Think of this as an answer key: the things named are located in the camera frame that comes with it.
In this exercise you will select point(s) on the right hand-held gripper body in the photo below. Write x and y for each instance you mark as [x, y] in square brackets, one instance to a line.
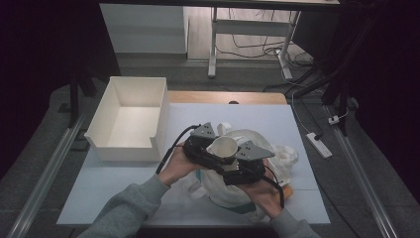
[247, 173]

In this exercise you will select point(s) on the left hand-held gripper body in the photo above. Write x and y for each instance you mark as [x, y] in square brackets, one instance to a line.
[196, 148]

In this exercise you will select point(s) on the clear plastic cup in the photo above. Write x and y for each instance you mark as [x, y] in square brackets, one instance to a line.
[224, 147]

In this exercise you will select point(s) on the white tote bag coloured patches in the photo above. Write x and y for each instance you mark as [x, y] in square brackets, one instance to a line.
[284, 158]

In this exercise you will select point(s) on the white plastic bin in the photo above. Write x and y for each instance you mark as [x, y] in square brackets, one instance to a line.
[127, 129]

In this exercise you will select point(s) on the person's left hand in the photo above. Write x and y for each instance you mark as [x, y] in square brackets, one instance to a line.
[176, 167]

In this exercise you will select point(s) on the person's right hand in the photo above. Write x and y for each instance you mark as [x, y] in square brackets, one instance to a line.
[262, 196]

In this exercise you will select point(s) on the black table grommet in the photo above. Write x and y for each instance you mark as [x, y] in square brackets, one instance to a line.
[233, 102]

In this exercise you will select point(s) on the white power strip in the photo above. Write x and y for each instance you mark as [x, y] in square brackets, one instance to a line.
[318, 144]

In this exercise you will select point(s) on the small white adapter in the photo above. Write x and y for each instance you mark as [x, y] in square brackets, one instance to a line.
[334, 120]

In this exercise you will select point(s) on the white table mat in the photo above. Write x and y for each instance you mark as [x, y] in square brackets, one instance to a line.
[99, 188]

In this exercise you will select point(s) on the black stand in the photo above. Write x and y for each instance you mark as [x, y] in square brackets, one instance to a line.
[74, 99]
[343, 99]

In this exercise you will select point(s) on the white cabinet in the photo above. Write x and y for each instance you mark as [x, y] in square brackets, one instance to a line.
[145, 28]

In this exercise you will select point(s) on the aluminium rail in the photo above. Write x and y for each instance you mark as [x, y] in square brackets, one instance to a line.
[46, 175]
[363, 181]

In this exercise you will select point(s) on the white desk frame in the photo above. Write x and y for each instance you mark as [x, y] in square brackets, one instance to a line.
[246, 27]

